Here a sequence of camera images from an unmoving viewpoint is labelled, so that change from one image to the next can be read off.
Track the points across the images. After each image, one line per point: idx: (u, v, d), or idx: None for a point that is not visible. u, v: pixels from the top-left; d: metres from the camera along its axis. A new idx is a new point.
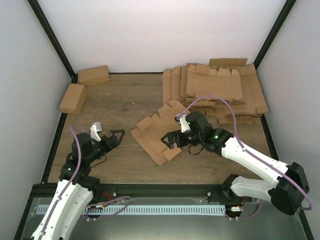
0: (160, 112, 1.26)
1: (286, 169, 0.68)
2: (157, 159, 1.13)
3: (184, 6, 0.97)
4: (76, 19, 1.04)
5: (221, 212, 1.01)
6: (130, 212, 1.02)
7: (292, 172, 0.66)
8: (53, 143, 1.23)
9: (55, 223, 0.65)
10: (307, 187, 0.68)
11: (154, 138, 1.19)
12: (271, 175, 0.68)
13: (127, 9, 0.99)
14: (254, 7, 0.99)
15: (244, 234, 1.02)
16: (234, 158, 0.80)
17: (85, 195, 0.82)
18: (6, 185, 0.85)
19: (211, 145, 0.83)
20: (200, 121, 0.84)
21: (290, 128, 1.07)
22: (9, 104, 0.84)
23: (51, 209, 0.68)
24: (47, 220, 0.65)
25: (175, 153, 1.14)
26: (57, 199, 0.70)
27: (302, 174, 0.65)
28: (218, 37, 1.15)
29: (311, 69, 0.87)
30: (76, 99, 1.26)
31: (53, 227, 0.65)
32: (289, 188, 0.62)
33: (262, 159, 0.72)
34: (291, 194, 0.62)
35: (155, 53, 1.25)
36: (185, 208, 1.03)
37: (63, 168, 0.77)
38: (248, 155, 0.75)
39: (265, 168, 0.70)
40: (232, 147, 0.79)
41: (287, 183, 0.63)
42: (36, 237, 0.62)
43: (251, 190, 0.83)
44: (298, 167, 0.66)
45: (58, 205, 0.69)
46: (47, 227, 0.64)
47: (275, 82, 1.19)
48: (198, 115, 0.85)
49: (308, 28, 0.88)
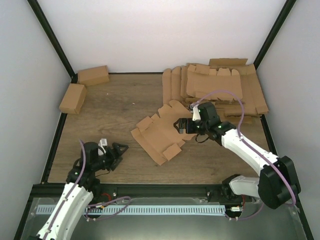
0: (159, 112, 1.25)
1: (276, 159, 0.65)
2: (157, 159, 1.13)
3: (184, 6, 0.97)
4: (77, 20, 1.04)
5: (221, 212, 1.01)
6: (130, 212, 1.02)
7: (281, 165, 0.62)
8: (53, 143, 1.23)
9: (61, 222, 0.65)
10: (297, 185, 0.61)
11: (154, 138, 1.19)
12: (260, 163, 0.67)
13: (127, 9, 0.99)
14: (254, 7, 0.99)
15: (244, 234, 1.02)
16: (232, 148, 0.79)
17: (86, 196, 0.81)
18: (6, 185, 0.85)
19: (214, 133, 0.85)
20: (210, 110, 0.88)
21: (290, 127, 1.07)
22: (9, 104, 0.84)
23: (57, 208, 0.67)
24: (53, 218, 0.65)
25: (175, 152, 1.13)
26: (64, 199, 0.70)
27: (291, 168, 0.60)
28: (218, 37, 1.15)
29: (311, 69, 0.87)
30: (77, 99, 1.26)
31: (58, 225, 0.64)
32: (273, 176, 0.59)
33: (255, 149, 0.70)
34: (274, 183, 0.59)
35: (155, 53, 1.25)
36: (184, 208, 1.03)
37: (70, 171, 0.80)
38: (243, 144, 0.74)
39: (255, 156, 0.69)
40: (230, 136, 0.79)
41: (272, 171, 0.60)
42: (41, 234, 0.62)
43: (246, 185, 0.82)
44: (289, 160, 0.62)
45: (64, 205, 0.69)
46: (53, 226, 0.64)
47: (274, 82, 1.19)
48: (209, 104, 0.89)
49: (308, 28, 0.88)
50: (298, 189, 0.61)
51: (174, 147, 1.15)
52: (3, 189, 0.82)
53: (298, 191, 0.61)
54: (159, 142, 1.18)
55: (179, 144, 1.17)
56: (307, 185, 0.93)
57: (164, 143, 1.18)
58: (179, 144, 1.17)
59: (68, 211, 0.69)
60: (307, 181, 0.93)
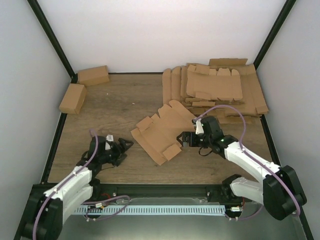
0: (160, 112, 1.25)
1: (278, 169, 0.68)
2: (157, 159, 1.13)
3: (184, 7, 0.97)
4: (77, 20, 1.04)
5: (221, 212, 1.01)
6: (130, 212, 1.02)
7: (284, 174, 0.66)
8: (53, 143, 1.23)
9: (67, 188, 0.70)
10: (302, 195, 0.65)
11: (154, 138, 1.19)
12: (262, 173, 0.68)
13: (127, 9, 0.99)
14: (254, 7, 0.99)
15: (243, 234, 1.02)
16: (235, 160, 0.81)
17: (87, 189, 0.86)
18: (6, 185, 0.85)
19: (217, 147, 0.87)
20: (212, 124, 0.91)
21: (290, 128, 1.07)
22: (9, 105, 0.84)
23: (67, 178, 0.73)
24: (61, 184, 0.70)
25: (175, 153, 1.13)
26: (74, 173, 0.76)
27: (293, 177, 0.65)
28: (218, 37, 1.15)
29: (311, 69, 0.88)
30: (76, 99, 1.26)
31: (65, 190, 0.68)
32: (276, 185, 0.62)
33: (257, 160, 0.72)
34: (279, 193, 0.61)
35: (155, 53, 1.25)
36: (184, 208, 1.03)
37: (80, 161, 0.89)
38: (246, 156, 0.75)
39: (257, 167, 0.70)
40: (233, 148, 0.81)
41: (274, 180, 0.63)
42: (48, 193, 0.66)
43: (249, 190, 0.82)
44: (291, 170, 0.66)
45: (72, 178, 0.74)
46: (61, 189, 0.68)
47: (275, 82, 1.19)
48: (212, 118, 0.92)
49: (308, 28, 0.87)
50: (303, 198, 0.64)
51: (174, 147, 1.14)
52: (3, 190, 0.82)
53: (302, 201, 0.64)
54: (160, 142, 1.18)
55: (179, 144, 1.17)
56: (307, 185, 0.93)
57: (164, 143, 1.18)
58: (179, 144, 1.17)
59: (74, 184, 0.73)
60: (306, 181, 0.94)
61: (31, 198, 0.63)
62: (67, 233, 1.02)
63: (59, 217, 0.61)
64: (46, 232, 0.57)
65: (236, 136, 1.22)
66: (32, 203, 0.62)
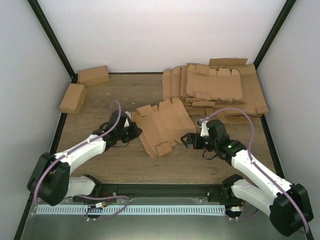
0: (159, 105, 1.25)
1: (289, 187, 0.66)
2: (149, 152, 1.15)
3: (183, 6, 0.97)
4: (76, 20, 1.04)
5: (221, 212, 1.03)
6: (130, 212, 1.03)
7: (294, 192, 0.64)
8: (53, 143, 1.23)
9: (77, 155, 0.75)
10: (310, 212, 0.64)
11: (150, 132, 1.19)
12: (273, 190, 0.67)
13: (126, 9, 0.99)
14: (254, 7, 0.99)
15: (244, 234, 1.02)
16: (242, 169, 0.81)
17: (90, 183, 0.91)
18: (6, 185, 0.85)
19: (224, 153, 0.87)
20: (219, 128, 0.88)
21: (291, 127, 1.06)
22: (9, 104, 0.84)
23: (81, 144, 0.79)
24: (72, 149, 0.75)
25: (166, 151, 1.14)
26: (87, 141, 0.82)
27: (305, 196, 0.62)
28: (218, 37, 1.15)
29: (311, 69, 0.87)
30: (77, 99, 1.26)
31: (75, 156, 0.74)
32: (286, 205, 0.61)
33: (267, 175, 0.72)
34: (288, 211, 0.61)
35: (155, 53, 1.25)
36: (185, 208, 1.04)
37: (97, 129, 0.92)
38: (254, 168, 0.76)
39: (268, 183, 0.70)
40: (241, 157, 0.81)
41: (285, 199, 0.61)
42: (58, 156, 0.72)
43: (252, 195, 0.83)
44: (302, 188, 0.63)
45: (86, 146, 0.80)
46: (71, 154, 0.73)
47: (275, 82, 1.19)
48: (218, 122, 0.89)
49: (308, 28, 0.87)
50: (312, 215, 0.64)
51: (165, 146, 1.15)
52: (2, 190, 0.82)
53: (311, 219, 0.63)
54: (153, 136, 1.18)
55: (170, 144, 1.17)
56: (307, 185, 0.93)
57: (156, 138, 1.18)
58: (171, 144, 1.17)
59: (85, 151, 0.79)
60: (306, 182, 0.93)
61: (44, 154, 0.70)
62: (67, 233, 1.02)
63: (65, 180, 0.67)
64: (48, 195, 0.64)
65: (236, 136, 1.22)
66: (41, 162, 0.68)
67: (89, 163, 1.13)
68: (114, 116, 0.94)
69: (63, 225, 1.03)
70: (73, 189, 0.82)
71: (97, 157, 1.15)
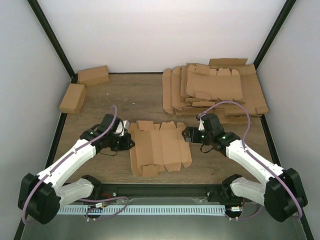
0: (162, 124, 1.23)
1: (282, 172, 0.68)
2: (134, 171, 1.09)
3: (183, 6, 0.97)
4: (77, 20, 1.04)
5: (221, 212, 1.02)
6: (131, 212, 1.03)
7: (287, 177, 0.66)
8: (53, 144, 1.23)
9: (61, 173, 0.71)
10: (303, 198, 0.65)
11: (142, 148, 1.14)
12: (265, 175, 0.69)
13: (126, 9, 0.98)
14: (254, 7, 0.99)
15: (244, 234, 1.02)
16: (236, 159, 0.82)
17: (87, 186, 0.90)
18: (6, 186, 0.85)
19: (218, 144, 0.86)
20: (213, 121, 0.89)
21: (291, 127, 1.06)
22: (9, 105, 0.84)
23: (66, 156, 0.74)
24: (56, 166, 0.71)
25: (151, 174, 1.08)
26: (73, 150, 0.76)
27: (296, 180, 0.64)
28: (218, 37, 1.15)
29: (312, 69, 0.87)
30: (76, 99, 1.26)
31: (60, 174, 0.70)
32: (278, 189, 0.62)
33: (259, 161, 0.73)
34: (281, 195, 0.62)
35: (155, 53, 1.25)
36: (185, 208, 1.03)
37: (87, 130, 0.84)
38: (248, 156, 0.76)
39: (260, 169, 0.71)
40: (235, 147, 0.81)
41: (277, 183, 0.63)
42: (41, 176, 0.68)
43: (248, 191, 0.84)
44: (295, 172, 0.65)
45: (72, 156, 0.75)
46: (55, 172, 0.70)
47: (275, 82, 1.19)
48: (213, 115, 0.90)
49: (308, 28, 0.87)
50: (305, 200, 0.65)
51: (152, 168, 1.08)
52: (2, 190, 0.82)
53: (304, 203, 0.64)
54: (144, 155, 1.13)
55: (158, 169, 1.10)
56: (306, 184, 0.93)
57: (147, 157, 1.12)
58: (159, 170, 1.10)
59: (72, 163, 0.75)
60: (306, 182, 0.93)
61: (26, 176, 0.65)
62: (67, 234, 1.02)
63: (54, 199, 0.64)
64: (38, 216, 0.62)
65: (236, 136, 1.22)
66: (24, 184, 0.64)
67: (89, 163, 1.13)
68: (110, 119, 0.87)
69: (63, 225, 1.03)
70: (72, 195, 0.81)
71: (97, 157, 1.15)
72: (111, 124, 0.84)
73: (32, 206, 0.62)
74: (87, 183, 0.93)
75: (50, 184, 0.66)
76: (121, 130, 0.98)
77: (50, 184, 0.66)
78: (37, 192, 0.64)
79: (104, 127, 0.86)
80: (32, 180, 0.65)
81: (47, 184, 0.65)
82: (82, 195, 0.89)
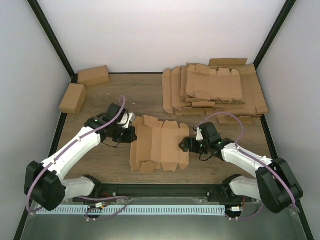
0: (165, 123, 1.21)
1: (271, 162, 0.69)
2: (132, 164, 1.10)
3: (184, 6, 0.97)
4: (77, 20, 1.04)
5: (220, 212, 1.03)
6: (130, 212, 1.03)
7: (277, 166, 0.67)
8: (53, 144, 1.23)
9: (66, 161, 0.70)
10: (298, 188, 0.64)
11: (143, 145, 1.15)
12: (255, 166, 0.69)
13: (126, 9, 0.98)
14: (254, 7, 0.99)
15: (244, 234, 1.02)
16: (232, 161, 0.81)
17: (89, 184, 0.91)
18: (6, 185, 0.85)
19: (215, 150, 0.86)
20: (210, 128, 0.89)
21: (291, 127, 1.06)
22: (9, 105, 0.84)
23: (70, 144, 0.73)
24: (60, 153, 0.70)
25: (148, 170, 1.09)
26: (77, 138, 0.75)
27: (285, 168, 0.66)
28: (219, 37, 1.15)
29: (312, 69, 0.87)
30: (76, 99, 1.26)
31: (64, 161, 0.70)
32: (267, 176, 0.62)
33: (250, 155, 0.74)
34: (271, 184, 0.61)
35: (155, 53, 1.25)
36: (185, 208, 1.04)
37: (92, 118, 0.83)
38: (240, 153, 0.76)
39: (251, 162, 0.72)
40: (228, 148, 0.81)
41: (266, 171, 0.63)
42: (45, 164, 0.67)
43: (247, 188, 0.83)
44: (283, 162, 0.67)
45: (76, 144, 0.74)
46: (59, 160, 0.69)
47: (274, 82, 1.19)
48: (209, 122, 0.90)
49: (309, 27, 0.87)
50: (299, 190, 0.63)
51: (149, 164, 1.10)
52: (3, 190, 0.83)
53: (299, 193, 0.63)
54: (143, 151, 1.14)
55: (155, 167, 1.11)
56: (307, 184, 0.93)
57: (146, 153, 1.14)
58: (156, 167, 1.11)
59: (76, 152, 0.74)
60: (307, 182, 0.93)
61: (30, 163, 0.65)
62: (67, 234, 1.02)
63: (59, 188, 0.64)
64: (44, 204, 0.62)
65: (236, 136, 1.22)
66: (29, 172, 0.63)
67: (89, 163, 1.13)
68: (115, 109, 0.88)
69: (63, 225, 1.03)
70: (73, 192, 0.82)
71: (97, 157, 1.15)
72: (117, 114, 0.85)
73: (37, 193, 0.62)
74: (87, 179, 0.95)
75: (54, 172, 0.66)
76: (126, 121, 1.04)
77: (55, 173, 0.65)
78: (41, 180, 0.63)
79: (110, 116, 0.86)
80: (37, 168, 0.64)
81: (51, 173, 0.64)
82: (82, 194, 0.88)
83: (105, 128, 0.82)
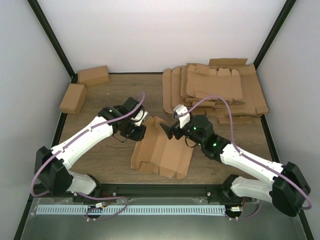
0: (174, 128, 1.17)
1: (282, 168, 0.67)
2: (133, 162, 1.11)
3: (183, 6, 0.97)
4: (76, 19, 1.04)
5: (221, 212, 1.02)
6: (130, 212, 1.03)
7: (288, 171, 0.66)
8: (53, 144, 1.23)
9: (75, 150, 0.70)
10: (307, 186, 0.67)
11: (145, 147, 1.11)
12: (268, 176, 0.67)
13: (125, 8, 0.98)
14: (254, 7, 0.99)
15: (244, 234, 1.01)
16: (233, 164, 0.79)
17: (92, 183, 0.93)
18: (6, 185, 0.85)
19: (211, 152, 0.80)
20: (208, 128, 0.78)
21: (291, 127, 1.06)
22: (9, 105, 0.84)
23: (81, 133, 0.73)
24: (70, 141, 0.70)
25: (146, 171, 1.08)
26: (89, 128, 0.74)
27: (298, 173, 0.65)
28: (218, 37, 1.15)
29: (312, 69, 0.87)
30: (76, 99, 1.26)
31: (73, 150, 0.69)
32: (285, 187, 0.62)
33: (258, 161, 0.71)
34: (289, 193, 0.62)
35: (155, 53, 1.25)
36: (184, 208, 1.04)
37: (107, 107, 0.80)
38: (245, 159, 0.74)
39: (261, 170, 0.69)
40: (229, 152, 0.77)
41: (283, 182, 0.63)
42: (54, 150, 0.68)
43: (251, 190, 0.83)
44: (294, 166, 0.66)
45: (88, 134, 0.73)
46: (68, 148, 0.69)
47: (275, 82, 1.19)
48: (206, 120, 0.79)
49: (309, 27, 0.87)
50: (309, 188, 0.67)
51: (148, 166, 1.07)
52: (3, 190, 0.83)
53: (309, 192, 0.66)
54: (146, 151, 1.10)
55: (153, 169, 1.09)
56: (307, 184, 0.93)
57: (147, 154, 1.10)
58: (153, 170, 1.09)
59: (86, 142, 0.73)
60: (307, 183, 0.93)
61: (42, 148, 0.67)
62: (67, 234, 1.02)
63: (64, 175, 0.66)
64: (50, 188, 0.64)
65: (236, 136, 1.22)
66: (39, 156, 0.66)
67: (89, 163, 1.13)
68: (133, 102, 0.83)
69: (63, 225, 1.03)
70: (76, 187, 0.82)
71: (97, 157, 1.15)
72: (134, 108, 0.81)
73: (46, 177, 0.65)
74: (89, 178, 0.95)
75: (61, 160, 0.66)
76: (140, 117, 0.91)
77: (62, 161, 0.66)
78: (49, 166, 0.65)
79: (126, 110, 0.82)
80: (47, 153, 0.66)
81: (59, 161, 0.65)
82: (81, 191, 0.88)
83: (118, 119, 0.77)
